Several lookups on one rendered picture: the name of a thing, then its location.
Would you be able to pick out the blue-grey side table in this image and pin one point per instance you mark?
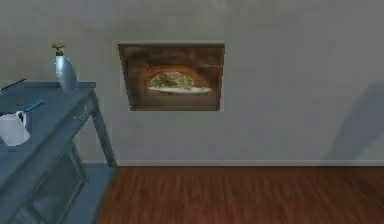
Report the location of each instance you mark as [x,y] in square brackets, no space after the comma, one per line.
[50,133]

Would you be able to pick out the blue pen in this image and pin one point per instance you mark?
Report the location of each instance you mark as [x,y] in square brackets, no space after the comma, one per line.
[34,106]

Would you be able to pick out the white mug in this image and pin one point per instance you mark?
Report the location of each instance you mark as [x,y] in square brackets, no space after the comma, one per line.
[12,129]

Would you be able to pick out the black pencil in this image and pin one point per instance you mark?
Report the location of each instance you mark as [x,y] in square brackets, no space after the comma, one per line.
[12,84]

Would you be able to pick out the brown framed wall picture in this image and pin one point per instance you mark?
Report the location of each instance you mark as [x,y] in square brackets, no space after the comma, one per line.
[171,78]

